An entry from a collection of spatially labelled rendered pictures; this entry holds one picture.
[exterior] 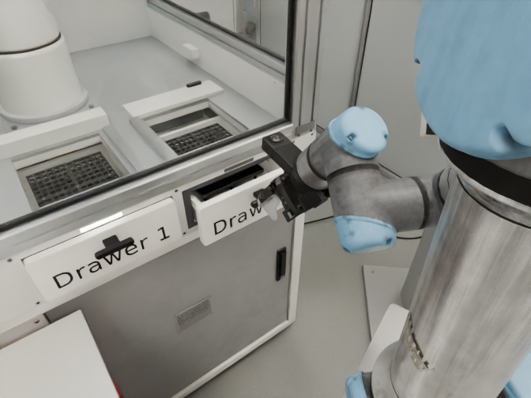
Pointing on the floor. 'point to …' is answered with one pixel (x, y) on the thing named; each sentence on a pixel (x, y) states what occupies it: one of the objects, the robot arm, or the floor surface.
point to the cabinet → (184, 307)
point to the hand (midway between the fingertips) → (268, 197)
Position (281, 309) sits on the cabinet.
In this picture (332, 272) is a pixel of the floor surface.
